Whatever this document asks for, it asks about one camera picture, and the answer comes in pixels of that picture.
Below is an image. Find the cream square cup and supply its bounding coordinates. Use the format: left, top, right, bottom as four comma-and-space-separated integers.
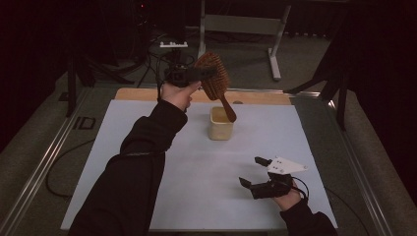
208, 106, 235, 142

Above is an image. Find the person's right hand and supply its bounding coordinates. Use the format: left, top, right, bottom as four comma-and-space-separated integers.
271, 181, 303, 212

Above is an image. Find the person's left hand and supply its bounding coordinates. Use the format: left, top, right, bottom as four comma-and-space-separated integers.
159, 80, 203, 112

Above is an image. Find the black metal stand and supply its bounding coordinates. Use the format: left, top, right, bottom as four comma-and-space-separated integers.
283, 32, 350, 132
65, 55, 136, 118

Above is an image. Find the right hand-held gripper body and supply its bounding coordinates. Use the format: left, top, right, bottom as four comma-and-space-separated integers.
250, 156, 309, 200

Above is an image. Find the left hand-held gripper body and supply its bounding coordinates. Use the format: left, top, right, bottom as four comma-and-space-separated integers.
159, 41, 201, 89

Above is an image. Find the white table mat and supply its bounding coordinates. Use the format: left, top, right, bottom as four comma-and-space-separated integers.
60, 98, 338, 232

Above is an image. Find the wooden paddle hairbrush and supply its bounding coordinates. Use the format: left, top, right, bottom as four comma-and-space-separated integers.
193, 51, 238, 124

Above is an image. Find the black floor cable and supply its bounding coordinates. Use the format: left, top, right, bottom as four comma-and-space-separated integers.
44, 139, 96, 200
324, 187, 372, 236
136, 32, 171, 90

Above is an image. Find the right hand-held gripper cable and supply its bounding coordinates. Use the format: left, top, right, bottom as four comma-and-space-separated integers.
290, 176, 311, 202

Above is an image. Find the aluminium frame rail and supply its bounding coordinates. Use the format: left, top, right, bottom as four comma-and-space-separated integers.
94, 82, 321, 97
328, 99, 394, 236
0, 87, 92, 236

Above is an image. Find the white metal stand frame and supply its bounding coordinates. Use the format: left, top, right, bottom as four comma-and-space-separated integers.
195, 0, 293, 82

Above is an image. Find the dark equipment rack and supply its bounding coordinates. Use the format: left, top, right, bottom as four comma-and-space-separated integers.
107, 0, 155, 67

